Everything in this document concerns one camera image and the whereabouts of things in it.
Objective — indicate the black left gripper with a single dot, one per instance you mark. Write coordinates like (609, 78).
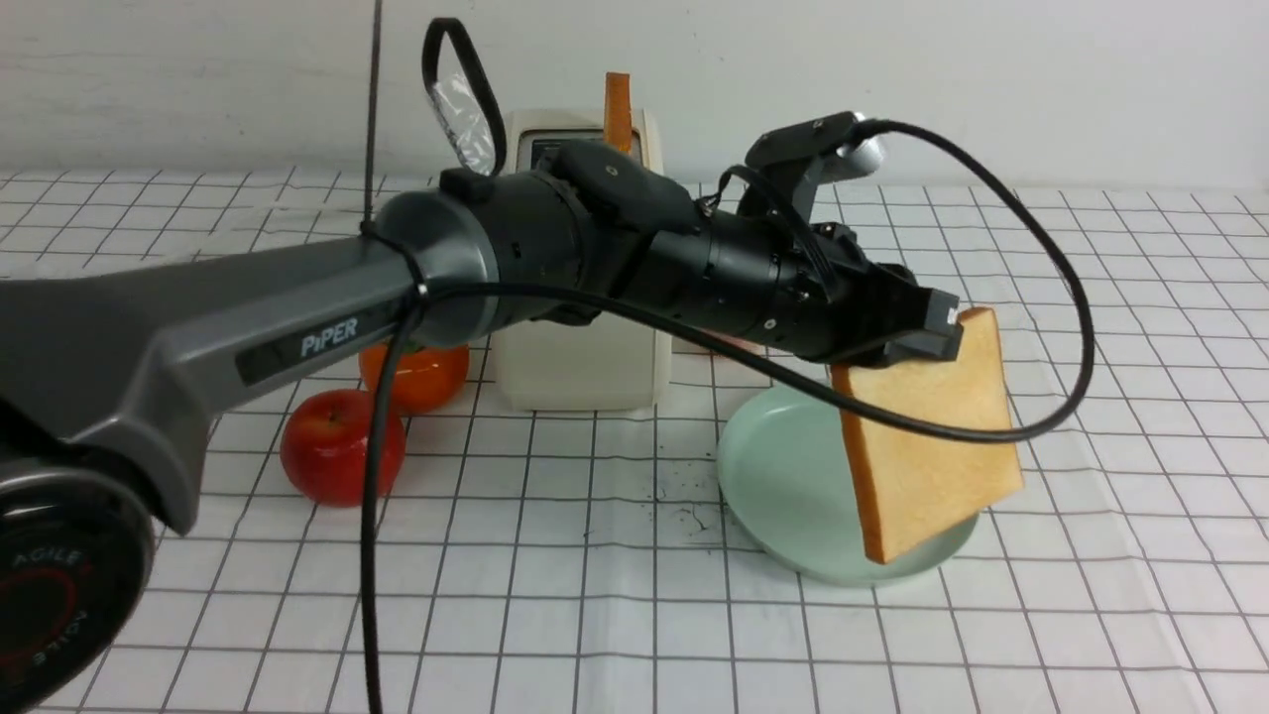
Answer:
(832, 304)

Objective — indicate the toast slice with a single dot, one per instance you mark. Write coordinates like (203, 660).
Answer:
(911, 487)
(618, 128)

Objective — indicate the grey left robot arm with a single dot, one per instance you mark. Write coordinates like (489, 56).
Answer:
(111, 382)

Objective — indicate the cream white two-slot toaster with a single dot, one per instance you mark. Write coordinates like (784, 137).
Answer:
(610, 365)

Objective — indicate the pink peach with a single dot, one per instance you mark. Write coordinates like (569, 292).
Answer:
(746, 346)

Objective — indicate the light green plate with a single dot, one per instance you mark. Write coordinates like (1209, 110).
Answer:
(784, 473)

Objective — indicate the orange persimmon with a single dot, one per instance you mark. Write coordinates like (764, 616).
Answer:
(427, 378)

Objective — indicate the red apple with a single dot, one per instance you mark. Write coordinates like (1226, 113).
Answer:
(324, 447)

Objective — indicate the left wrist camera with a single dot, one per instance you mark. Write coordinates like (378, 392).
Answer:
(796, 160)

